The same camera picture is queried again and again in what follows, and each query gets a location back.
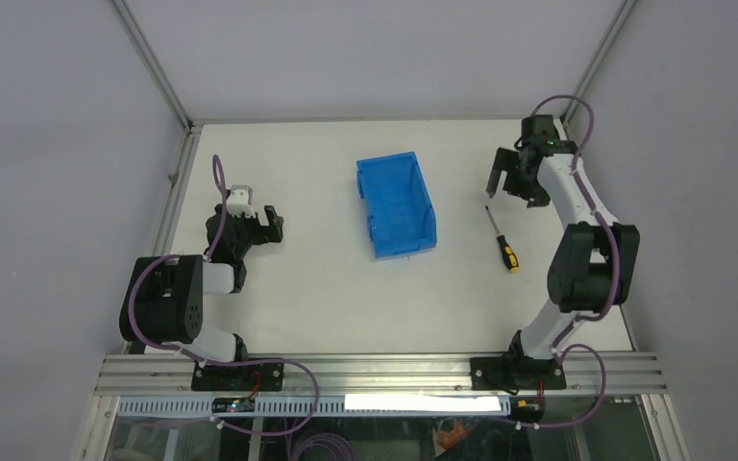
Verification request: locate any black yellow screwdriver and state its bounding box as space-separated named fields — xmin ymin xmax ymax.
xmin=484 ymin=206 xmax=520 ymax=273

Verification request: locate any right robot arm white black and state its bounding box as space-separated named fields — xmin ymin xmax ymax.
xmin=485 ymin=114 xmax=640 ymax=389

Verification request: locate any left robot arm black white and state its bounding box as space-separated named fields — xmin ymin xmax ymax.
xmin=119 ymin=205 xmax=284 ymax=390

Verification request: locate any blue plastic bin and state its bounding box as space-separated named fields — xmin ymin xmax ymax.
xmin=357 ymin=152 xmax=438 ymax=259

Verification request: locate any small electronics board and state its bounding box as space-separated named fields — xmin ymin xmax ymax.
xmin=211 ymin=398 xmax=256 ymax=414

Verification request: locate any orange object below table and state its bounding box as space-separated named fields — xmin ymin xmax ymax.
xmin=434 ymin=418 xmax=475 ymax=450

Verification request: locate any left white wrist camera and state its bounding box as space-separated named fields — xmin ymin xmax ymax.
xmin=225 ymin=184 xmax=257 ymax=218

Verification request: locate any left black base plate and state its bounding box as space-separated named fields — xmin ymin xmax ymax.
xmin=190 ymin=362 xmax=284 ymax=393

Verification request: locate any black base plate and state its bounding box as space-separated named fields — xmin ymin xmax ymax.
xmin=190 ymin=362 xmax=284 ymax=393
xmin=469 ymin=355 xmax=567 ymax=393

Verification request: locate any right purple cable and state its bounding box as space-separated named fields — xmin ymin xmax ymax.
xmin=511 ymin=95 xmax=622 ymax=428

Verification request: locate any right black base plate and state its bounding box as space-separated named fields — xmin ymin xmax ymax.
xmin=469 ymin=355 xmax=567 ymax=393

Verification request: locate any slotted cable duct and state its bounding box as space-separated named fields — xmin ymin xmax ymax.
xmin=117 ymin=394 xmax=510 ymax=419

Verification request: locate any aluminium front rail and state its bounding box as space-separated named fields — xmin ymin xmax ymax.
xmin=94 ymin=352 xmax=669 ymax=397

